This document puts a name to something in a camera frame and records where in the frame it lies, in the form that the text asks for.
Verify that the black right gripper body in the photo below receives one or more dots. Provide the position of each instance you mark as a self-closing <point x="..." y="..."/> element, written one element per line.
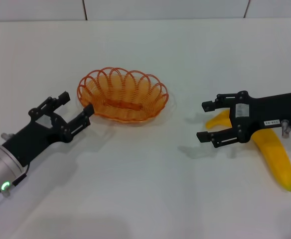
<point x="270" y="109"/>

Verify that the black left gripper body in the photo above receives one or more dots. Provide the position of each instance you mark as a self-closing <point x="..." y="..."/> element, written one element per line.
<point x="33" y="142"/>

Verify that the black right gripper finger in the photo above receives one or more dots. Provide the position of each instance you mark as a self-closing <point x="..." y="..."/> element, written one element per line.
<point x="204" y="136"/>
<point x="207" y="105"/>

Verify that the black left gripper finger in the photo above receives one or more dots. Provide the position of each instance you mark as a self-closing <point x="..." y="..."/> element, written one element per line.
<point x="84" y="117"/>
<point x="63" y="97"/>

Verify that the yellow banana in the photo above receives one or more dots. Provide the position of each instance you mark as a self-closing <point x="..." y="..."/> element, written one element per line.
<point x="275" y="154"/>

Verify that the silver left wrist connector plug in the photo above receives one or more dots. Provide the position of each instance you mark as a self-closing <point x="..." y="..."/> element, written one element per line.
<point x="7" y="136"/>

